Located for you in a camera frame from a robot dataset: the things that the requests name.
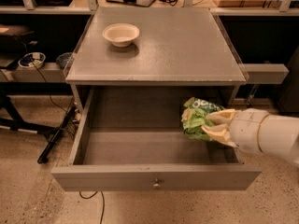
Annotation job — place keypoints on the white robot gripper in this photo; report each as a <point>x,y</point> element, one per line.
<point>246,130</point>

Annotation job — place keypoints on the green rice chip bag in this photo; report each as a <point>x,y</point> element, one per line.
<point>194,117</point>

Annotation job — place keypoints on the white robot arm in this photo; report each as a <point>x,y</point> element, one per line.
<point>279,137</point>

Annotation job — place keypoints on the brass drawer knob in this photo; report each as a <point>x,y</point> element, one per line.
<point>157,184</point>

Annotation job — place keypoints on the open grey top drawer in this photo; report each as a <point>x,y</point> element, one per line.
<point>129,136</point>

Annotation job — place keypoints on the grey cabinet with top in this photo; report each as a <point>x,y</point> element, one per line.
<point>176,47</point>

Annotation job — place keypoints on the white paper bowl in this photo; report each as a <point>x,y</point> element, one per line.
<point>121,34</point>

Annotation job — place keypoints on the dark small bowl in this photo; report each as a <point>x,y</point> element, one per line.
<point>64,59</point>

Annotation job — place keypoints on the black stand leg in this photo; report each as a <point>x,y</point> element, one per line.
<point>43,158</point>

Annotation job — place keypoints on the white bowl with cable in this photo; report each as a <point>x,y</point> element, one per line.
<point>33,60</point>

